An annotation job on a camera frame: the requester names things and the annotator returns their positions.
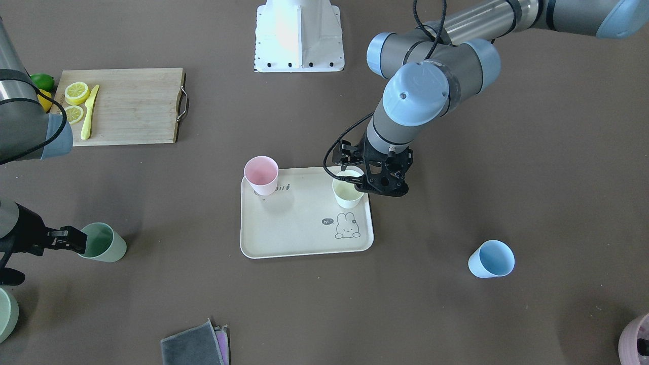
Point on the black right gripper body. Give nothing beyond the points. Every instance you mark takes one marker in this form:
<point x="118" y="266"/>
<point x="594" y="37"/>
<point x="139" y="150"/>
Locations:
<point x="29" y="231"/>

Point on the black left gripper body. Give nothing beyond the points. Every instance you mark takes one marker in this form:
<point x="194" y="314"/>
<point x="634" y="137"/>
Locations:
<point x="348" y="151"/>

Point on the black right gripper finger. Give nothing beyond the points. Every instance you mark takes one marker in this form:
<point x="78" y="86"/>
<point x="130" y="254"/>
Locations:
<point x="67" y="233"/>
<point x="78" y="246"/>

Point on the green cup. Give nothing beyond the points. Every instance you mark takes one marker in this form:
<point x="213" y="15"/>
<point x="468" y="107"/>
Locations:
<point x="103" y="243"/>

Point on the cream cup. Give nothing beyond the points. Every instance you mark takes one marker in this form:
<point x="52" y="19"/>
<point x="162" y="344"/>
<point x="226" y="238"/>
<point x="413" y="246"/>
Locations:
<point x="345" y="193"/>

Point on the pink cup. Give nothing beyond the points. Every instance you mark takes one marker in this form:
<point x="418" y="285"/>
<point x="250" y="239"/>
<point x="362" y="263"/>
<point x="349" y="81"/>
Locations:
<point x="261" y="172"/>

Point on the blue cup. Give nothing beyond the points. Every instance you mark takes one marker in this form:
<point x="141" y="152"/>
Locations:
<point x="492" y="259"/>

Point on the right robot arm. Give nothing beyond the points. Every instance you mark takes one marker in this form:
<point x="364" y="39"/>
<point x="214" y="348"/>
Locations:
<point x="29" y="132"/>

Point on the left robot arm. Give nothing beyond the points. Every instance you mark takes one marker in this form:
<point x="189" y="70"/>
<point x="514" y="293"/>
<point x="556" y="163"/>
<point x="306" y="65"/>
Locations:
<point x="440" y="64"/>

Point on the cream tray with rabbit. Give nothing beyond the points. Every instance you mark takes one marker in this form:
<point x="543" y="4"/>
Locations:
<point x="301" y="218"/>

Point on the green bowl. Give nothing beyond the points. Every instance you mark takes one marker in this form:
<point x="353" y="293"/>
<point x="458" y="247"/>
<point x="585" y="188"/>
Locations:
<point x="9" y="314"/>

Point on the yellow plastic knife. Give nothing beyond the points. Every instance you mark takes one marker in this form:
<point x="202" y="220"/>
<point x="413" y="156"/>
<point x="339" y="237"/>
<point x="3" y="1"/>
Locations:
<point x="89" y="104"/>

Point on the lemon half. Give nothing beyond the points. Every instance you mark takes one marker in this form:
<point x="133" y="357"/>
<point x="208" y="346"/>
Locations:
<point x="74" y="114"/>
<point x="76" y="93"/>

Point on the whole lemon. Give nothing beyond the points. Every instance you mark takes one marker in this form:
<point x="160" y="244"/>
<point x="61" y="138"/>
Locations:
<point x="44" y="97"/>

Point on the green lime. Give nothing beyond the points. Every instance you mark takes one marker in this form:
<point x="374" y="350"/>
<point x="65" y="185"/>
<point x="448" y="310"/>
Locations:
<point x="43" y="81"/>

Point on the grey folded cloth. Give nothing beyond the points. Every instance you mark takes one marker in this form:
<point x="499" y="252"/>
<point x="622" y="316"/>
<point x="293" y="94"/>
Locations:
<point x="204" y="344"/>

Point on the pink bowl with ice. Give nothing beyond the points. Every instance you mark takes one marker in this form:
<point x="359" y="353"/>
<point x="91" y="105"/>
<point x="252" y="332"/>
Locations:
<point x="632" y="345"/>

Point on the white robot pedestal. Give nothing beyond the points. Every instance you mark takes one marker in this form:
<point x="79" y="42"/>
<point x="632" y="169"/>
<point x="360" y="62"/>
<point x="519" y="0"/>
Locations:
<point x="298" y="36"/>

